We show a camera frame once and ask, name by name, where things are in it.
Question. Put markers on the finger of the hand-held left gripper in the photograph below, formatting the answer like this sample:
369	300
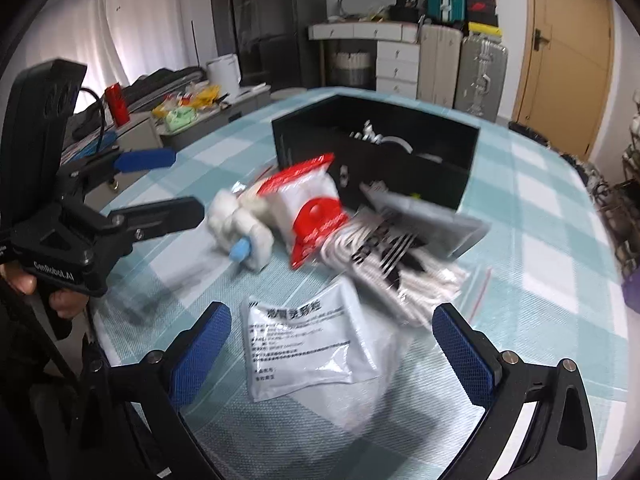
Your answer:
145	159
165	212

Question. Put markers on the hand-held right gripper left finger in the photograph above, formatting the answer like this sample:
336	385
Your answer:
200	355

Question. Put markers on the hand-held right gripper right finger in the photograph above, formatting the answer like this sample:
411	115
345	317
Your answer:
465	355

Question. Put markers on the white fluffy bundle blue clip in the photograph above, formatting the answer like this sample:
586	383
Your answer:
235	220

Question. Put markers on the white printed packet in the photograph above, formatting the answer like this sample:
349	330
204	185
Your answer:
300	340

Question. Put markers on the grey pouch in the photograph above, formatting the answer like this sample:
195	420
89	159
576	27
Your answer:
440	225

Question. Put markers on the red white packet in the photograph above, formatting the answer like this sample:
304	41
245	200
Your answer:
317	217

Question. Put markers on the black cardboard box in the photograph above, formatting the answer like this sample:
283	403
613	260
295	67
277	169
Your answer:
310	130

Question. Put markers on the person's left hand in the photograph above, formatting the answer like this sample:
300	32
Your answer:
17	280

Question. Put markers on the light green pack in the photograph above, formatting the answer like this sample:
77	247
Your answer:
180	119

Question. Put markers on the red can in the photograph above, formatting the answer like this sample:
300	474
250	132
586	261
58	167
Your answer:
117	105

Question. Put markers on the grey side cabinet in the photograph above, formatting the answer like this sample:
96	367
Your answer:
210	122

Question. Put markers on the black duffel bag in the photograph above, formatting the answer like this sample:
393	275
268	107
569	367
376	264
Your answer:
160	82

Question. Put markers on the yellow plastic bag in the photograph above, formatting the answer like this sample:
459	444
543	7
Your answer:
205	97

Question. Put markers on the teal checked bed sheet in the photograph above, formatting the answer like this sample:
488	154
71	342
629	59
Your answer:
525	260

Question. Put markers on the white cylinder appliance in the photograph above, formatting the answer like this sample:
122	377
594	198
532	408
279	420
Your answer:
223	75

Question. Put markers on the white curtain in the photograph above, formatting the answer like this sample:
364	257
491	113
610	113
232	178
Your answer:
140	25

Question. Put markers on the dark tall cabinet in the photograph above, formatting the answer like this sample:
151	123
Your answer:
225	10

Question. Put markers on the purple bag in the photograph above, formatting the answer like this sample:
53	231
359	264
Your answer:
632	286

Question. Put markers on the grey refrigerator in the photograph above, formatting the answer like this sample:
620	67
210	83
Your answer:
290	20

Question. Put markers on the woven laundry basket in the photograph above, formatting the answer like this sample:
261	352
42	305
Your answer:
350	67

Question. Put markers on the white desk with drawers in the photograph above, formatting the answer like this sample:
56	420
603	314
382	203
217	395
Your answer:
395	67

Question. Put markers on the silver suitcase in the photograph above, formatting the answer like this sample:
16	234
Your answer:
480	75

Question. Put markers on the beige suitcase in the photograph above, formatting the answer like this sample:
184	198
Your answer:
440	65

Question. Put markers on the wooden door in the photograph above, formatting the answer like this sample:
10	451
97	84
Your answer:
565	60

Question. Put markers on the yellow black shoe box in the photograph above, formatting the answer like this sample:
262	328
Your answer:
484	30

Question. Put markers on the black red shoe box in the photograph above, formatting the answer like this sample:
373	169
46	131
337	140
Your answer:
481	2

